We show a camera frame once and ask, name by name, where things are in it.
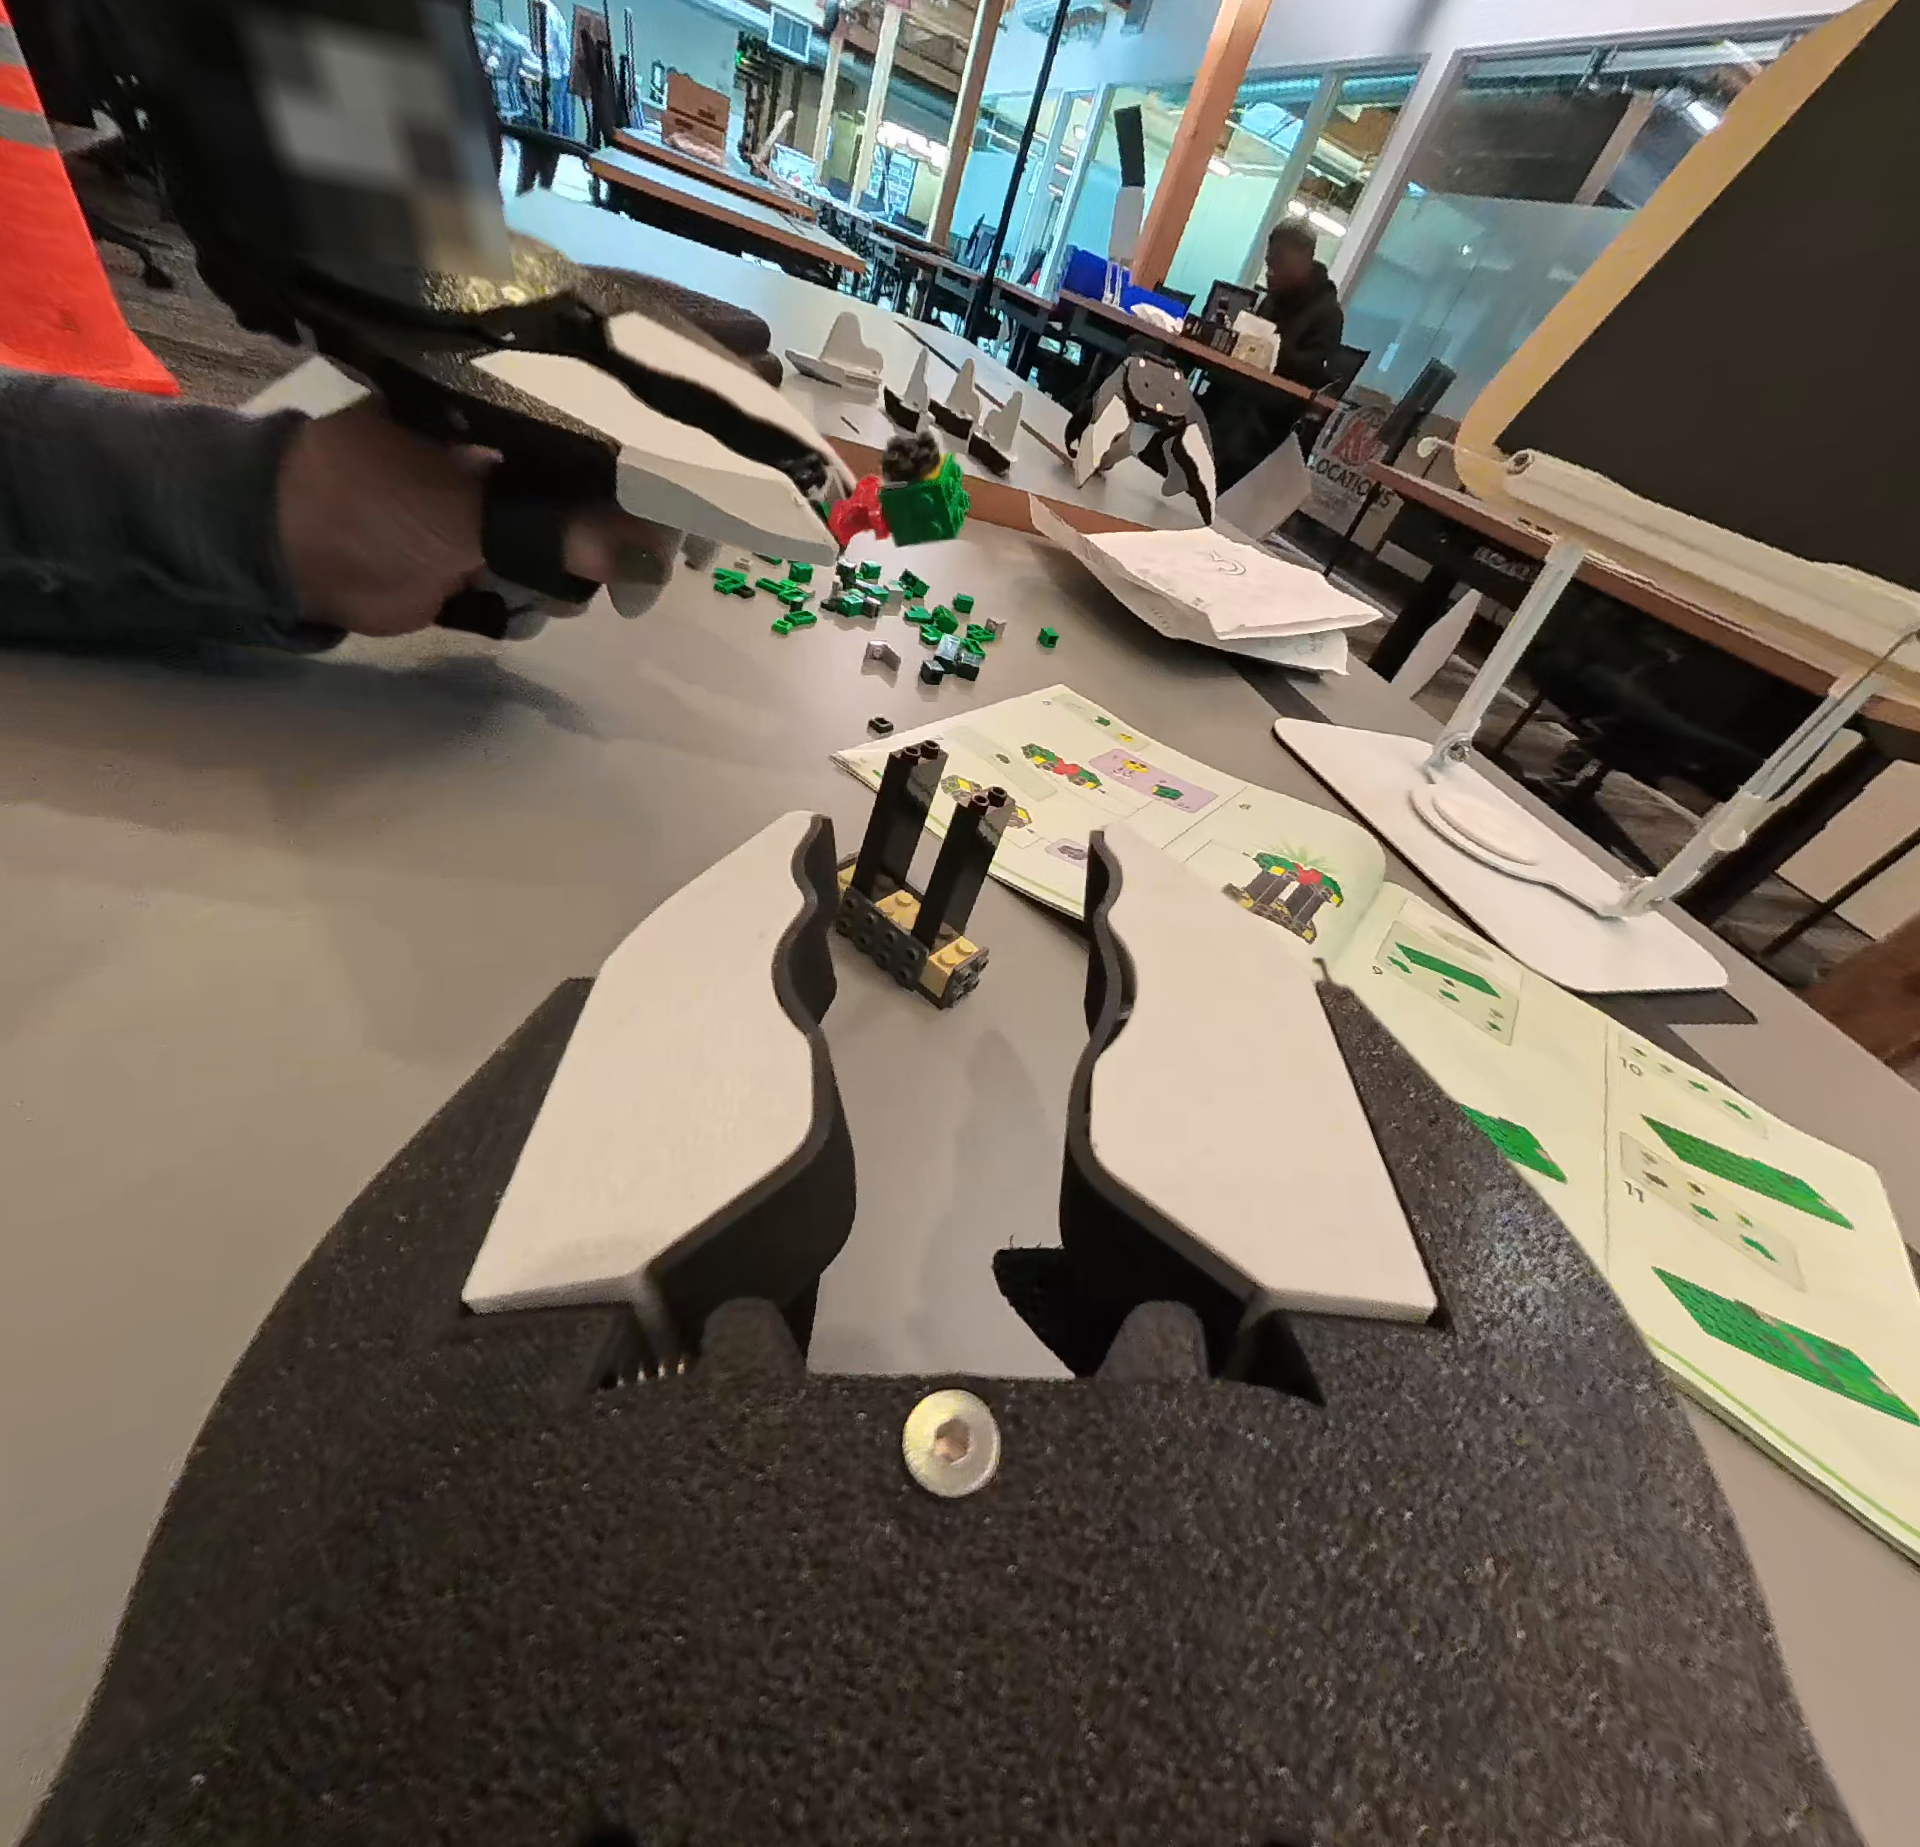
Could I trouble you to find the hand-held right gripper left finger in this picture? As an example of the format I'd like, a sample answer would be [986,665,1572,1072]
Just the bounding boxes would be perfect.
[462,811,859,1375]

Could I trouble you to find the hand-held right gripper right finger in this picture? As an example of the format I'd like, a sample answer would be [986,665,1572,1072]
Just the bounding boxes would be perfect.
[1056,825,1440,1369]

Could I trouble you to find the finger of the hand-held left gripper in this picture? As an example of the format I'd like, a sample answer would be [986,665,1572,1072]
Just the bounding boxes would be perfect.
[604,312,857,510]
[478,349,844,571]

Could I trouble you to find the green red toy brick assembly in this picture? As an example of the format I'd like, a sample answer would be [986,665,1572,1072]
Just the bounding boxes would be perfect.
[823,429,975,552]

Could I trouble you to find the black tan toy brick assembly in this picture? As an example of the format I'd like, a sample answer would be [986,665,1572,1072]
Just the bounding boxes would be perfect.
[831,740,991,1008]

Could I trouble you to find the person's left hand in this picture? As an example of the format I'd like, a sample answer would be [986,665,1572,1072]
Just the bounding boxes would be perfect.
[277,399,526,640]

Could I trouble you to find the long wooden table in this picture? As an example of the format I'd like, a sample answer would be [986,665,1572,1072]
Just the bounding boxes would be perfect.
[586,150,869,281]

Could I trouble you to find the pile of small green bricks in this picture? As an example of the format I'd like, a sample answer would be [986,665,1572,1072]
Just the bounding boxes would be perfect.
[706,556,1010,685]

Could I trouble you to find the orange traffic cone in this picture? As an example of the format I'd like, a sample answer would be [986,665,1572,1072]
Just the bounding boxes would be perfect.
[0,0,181,397]

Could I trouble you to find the black floor lamp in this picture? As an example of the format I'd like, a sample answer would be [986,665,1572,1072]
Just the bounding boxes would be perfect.
[960,0,1118,349]

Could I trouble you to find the black white claw device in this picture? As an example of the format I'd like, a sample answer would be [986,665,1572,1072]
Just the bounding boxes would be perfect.
[1066,354,1220,525]

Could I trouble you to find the pale green instruction booklet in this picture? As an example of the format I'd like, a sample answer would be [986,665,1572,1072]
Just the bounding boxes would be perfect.
[831,684,1920,1565]

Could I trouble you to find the wooden pillar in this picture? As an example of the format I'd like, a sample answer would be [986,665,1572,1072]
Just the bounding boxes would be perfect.
[1132,0,1304,289]

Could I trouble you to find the brown side table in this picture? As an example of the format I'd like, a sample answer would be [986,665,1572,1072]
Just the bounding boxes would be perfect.
[1371,459,1920,770]

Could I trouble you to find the dark panel on white stand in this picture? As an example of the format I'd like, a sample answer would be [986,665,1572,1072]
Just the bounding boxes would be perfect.
[1273,0,1920,996]

